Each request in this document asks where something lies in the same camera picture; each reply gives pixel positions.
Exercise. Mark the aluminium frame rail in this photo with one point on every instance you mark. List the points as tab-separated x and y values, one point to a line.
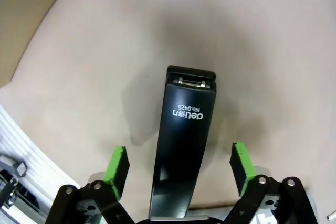
29	148

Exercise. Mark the black deli stapler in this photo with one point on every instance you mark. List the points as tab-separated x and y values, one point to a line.
181	142

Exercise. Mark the small white cylinder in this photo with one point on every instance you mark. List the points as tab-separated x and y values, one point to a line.
331	216

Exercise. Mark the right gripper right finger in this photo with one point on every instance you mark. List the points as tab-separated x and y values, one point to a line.
244	169

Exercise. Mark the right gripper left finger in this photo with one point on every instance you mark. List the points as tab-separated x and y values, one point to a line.
115	171

